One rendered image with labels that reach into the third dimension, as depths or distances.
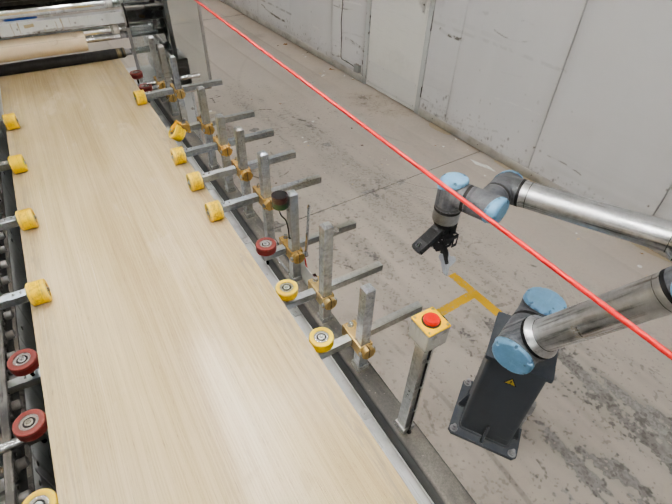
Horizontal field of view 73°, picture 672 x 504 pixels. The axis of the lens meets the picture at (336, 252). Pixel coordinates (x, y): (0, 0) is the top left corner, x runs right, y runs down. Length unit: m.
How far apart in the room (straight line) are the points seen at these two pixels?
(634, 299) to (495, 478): 1.20
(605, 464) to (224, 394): 1.82
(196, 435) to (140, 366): 0.30
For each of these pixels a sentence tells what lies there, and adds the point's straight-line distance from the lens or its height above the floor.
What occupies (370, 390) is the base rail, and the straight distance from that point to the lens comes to 1.63.
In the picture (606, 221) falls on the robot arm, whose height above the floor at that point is 1.30.
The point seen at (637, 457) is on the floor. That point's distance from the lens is 2.71.
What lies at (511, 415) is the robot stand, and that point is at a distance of 2.22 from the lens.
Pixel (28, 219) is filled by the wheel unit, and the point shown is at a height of 0.96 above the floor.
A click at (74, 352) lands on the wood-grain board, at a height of 0.90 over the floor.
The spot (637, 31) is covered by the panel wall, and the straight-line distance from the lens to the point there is 3.64.
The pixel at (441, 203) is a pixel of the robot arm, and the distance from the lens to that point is 1.51.
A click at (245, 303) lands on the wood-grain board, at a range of 1.60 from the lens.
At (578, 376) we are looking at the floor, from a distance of 2.83.
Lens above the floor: 2.08
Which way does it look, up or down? 42 degrees down
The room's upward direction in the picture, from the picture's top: 2 degrees clockwise
